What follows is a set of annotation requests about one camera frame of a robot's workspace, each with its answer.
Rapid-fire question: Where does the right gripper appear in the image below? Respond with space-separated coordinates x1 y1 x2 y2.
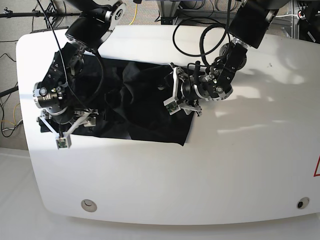
32 82 88 132

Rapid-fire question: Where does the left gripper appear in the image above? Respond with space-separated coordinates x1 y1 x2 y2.
170 63 212 117

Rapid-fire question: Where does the black T-shirt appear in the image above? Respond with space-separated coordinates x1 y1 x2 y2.
39 49 197 148

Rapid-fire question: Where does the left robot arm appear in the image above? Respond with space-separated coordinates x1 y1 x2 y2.
163 0 281 116

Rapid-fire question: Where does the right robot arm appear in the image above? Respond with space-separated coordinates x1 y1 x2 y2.
32 0 127 132

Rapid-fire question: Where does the grey table leg base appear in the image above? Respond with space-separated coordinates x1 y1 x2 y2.
156 0 181 25

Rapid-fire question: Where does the silver table grommet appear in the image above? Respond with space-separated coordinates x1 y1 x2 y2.
80 199 97 213

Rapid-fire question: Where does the black tripod stand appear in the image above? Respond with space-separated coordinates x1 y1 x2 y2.
0 0 77 32

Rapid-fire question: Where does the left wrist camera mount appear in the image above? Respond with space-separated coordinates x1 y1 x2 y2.
163 66 182 115

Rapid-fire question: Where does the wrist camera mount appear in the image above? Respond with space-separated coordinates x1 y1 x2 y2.
38 108 97 150
163 66 182 115

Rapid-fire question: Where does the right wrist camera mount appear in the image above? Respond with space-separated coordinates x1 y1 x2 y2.
38 108 97 150

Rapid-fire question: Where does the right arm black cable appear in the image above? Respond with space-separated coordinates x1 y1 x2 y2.
36 0 106 113

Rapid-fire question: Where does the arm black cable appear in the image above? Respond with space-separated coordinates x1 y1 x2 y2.
172 0 232 68
36 0 106 113

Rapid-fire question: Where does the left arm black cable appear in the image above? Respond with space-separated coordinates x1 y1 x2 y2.
172 0 232 68

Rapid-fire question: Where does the yellow cable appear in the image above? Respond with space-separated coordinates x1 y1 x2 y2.
128 0 140 26

